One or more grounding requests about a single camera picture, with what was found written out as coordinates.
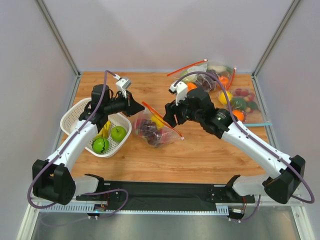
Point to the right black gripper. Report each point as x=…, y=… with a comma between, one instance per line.
x=177, y=115

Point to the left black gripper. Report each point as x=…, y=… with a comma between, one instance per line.
x=128, y=105

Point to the yellow fake pear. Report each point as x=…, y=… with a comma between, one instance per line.
x=158, y=121

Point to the orange-zip bag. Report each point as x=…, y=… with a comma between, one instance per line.
x=229, y=73
x=199, y=66
x=147, y=113

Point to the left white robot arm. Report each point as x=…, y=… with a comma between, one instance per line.
x=51, y=178

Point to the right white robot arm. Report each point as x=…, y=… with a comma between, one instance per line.
x=283, y=172

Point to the green fake apple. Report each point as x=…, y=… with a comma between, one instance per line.
x=118, y=133

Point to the yellow fake banana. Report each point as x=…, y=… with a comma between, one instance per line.
x=104, y=132

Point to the orange fake fruit left bag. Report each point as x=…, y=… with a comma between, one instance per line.
x=191, y=86

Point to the green striped fake melon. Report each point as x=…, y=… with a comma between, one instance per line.
x=100, y=145

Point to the dark purple fake grapes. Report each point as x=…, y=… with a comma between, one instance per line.
x=207, y=83

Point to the yellow fake apple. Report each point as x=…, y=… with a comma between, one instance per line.
x=224, y=97

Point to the orange fake fruit middle bag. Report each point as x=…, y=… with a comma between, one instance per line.
x=224, y=81

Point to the white fake radish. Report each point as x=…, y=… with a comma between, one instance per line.
x=217, y=68

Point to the green fake avocado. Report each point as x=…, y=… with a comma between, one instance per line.
x=238, y=103

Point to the orange fake fruit blue bag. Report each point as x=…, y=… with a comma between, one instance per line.
x=239, y=114

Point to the blue-zip clear bag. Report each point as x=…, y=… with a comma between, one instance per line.
x=254, y=119

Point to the red dragon fruit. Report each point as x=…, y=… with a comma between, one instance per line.
x=165, y=135

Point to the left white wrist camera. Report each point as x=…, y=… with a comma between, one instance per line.
x=122, y=84

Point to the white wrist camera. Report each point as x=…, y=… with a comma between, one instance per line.
x=122, y=84
x=180, y=90

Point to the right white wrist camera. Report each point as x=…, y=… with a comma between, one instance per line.
x=180, y=90

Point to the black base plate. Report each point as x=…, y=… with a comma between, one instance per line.
x=182, y=196

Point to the white slotted cable duct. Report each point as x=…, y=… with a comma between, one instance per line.
x=90, y=207

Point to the left aluminium frame post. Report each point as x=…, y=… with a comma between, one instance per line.
x=44, y=10

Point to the aluminium corner frame post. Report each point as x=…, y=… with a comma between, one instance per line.
x=276, y=36

